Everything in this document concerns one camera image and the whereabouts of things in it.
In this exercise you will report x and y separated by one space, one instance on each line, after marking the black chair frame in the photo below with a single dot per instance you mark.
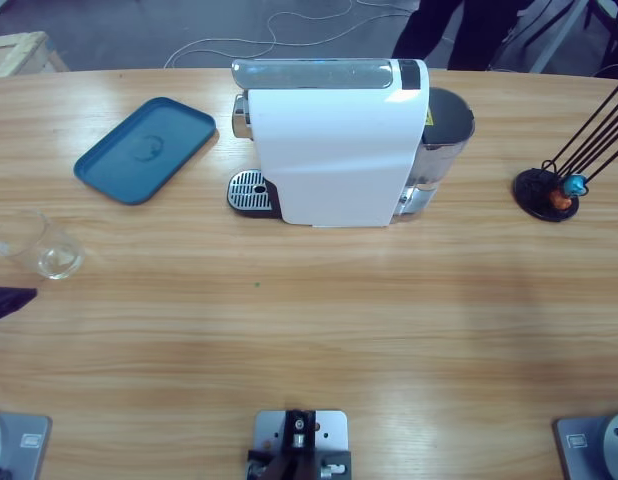
609 30

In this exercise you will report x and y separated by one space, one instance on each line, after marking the blue coffee capsule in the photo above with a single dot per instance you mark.
574 184

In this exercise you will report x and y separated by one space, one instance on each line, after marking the centre metal mount plate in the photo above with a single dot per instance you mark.
269 430

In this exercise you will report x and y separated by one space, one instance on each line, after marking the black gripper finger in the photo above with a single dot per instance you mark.
9 300

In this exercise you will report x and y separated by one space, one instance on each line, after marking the wooden crate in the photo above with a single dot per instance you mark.
19 50

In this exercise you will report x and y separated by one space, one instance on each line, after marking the water tank with black lid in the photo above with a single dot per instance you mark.
446 120

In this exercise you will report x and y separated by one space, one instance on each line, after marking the blue rectangular serving tray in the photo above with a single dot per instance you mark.
144 150

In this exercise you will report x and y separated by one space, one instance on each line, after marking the white capsule coffee machine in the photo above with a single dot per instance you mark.
334 160

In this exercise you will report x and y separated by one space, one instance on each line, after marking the silver coffee machine lever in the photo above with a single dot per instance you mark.
309 74

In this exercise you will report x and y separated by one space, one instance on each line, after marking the person in black trousers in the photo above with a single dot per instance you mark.
439 30

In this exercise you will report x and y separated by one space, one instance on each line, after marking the white metal frame leg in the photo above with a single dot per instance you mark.
554 45

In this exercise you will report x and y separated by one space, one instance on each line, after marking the orange coffee capsule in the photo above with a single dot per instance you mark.
559 200

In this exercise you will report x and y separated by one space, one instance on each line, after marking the clear drinking glass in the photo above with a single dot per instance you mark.
39 245

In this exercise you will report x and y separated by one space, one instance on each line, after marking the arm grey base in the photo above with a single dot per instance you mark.
29 440
579 440

